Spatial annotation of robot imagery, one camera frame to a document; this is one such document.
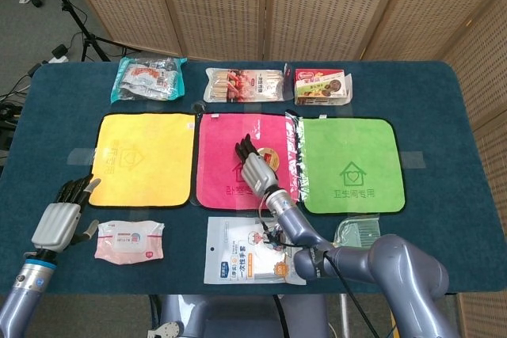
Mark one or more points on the black tripod stand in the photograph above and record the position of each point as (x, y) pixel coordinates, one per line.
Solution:
(90, 39)

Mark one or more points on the grey robot torso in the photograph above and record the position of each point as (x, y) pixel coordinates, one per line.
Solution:
(237, 316)

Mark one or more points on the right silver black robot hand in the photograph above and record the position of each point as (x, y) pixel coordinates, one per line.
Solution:
(257, 173)

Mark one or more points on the pink wet wipes pack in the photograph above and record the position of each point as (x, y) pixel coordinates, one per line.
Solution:
(128, 241)

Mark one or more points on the teal snack bag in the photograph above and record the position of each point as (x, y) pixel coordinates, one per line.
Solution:
(148, 78)

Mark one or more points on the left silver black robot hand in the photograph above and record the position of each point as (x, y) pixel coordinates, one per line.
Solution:
(55, 227)

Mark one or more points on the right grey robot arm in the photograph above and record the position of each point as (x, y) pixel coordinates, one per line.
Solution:
(400, 266)

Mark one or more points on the green microfiber cloth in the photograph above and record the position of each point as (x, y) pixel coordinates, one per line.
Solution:
(352, 148)

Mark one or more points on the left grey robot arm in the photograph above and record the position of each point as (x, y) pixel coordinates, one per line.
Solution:
(24, 298)

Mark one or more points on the clear sausage pack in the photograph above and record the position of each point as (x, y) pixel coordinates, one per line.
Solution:
(241, 84)

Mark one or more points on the small round tin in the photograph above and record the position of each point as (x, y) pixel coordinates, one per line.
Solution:
(272, 158)

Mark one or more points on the perforated wooden folding screen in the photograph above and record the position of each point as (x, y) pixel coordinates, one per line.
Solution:
(222, 5)

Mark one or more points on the yellow microfiber cloth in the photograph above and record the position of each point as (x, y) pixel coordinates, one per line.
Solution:
(142, 156)

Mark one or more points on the red green chocolate box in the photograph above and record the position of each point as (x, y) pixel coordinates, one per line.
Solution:
(321, 84)

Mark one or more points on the dark blue table cover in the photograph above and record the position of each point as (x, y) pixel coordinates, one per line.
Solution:
(428, 116)

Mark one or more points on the clear tape piece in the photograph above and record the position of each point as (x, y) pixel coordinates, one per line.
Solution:
(79, 156)
(412, 159)

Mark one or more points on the disposable gloves packet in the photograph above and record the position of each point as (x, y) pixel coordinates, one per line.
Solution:
(233, 243)

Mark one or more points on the pink microfiber cloth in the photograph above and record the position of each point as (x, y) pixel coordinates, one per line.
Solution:
(218, 148)

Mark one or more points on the mint green dustpan set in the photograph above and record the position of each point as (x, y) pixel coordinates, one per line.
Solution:
(356, 229)

